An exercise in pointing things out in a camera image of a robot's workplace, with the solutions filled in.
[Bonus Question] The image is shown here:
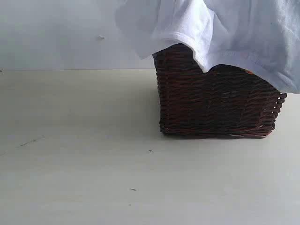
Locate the white t-shirt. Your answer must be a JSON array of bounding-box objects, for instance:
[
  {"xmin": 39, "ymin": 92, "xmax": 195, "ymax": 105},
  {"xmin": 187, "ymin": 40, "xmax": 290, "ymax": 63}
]
[{"xmin": 115, "ymin": 0, "xmax": 300, "ymax": 94}]

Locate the dark brown wicker basket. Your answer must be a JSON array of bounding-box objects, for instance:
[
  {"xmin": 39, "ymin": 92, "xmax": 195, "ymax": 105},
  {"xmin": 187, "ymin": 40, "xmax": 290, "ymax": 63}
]
[{"xmin": 152, "ymin": 44, "xmax": 287, "ymax": 139}]

